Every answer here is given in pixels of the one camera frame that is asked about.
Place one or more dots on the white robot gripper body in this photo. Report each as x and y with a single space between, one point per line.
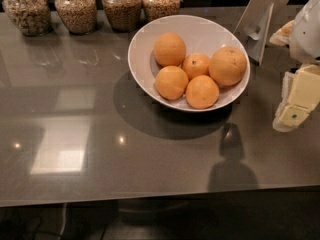
306 34

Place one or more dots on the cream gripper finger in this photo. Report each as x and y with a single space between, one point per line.
281 36

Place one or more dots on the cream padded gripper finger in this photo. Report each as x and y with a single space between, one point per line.
300 96

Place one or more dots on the large right orange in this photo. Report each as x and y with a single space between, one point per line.
228 66

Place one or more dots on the white ceramic bowl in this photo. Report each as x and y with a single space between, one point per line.
200 35

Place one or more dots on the small middle orange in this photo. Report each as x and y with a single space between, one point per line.
195 64

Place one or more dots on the orange bottom middle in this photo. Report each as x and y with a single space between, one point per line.
202 92

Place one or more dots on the orange top left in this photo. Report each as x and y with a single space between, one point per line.
169 49

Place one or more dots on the orange bottom left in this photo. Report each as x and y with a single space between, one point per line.
171 82

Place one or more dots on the glass grain jar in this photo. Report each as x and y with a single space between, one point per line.
122 15
155 9
78 16
30 17

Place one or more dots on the glass grain jar far left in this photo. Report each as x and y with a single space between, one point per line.
30 17

